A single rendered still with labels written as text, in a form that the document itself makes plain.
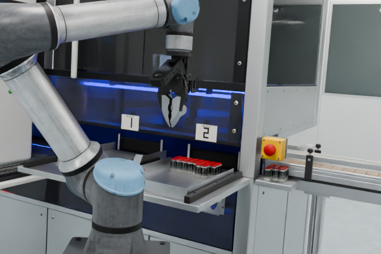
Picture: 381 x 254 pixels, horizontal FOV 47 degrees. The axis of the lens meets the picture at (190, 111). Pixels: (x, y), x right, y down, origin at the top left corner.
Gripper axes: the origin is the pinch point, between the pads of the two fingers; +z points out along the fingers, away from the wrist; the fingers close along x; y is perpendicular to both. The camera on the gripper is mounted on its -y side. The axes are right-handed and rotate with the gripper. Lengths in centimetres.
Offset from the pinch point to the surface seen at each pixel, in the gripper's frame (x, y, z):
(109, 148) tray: 54, 42, 20
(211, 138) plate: 5.5, 38.7, 9.3
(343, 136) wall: 33, 498, 60
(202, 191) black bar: -7.9, 6.9, 19.6
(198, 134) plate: 10.9, 38.6, 8.5
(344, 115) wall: 34, 498, 32
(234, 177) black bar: -7.5, 31.7, 20.1
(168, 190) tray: 0.2, 1.3, 19.6
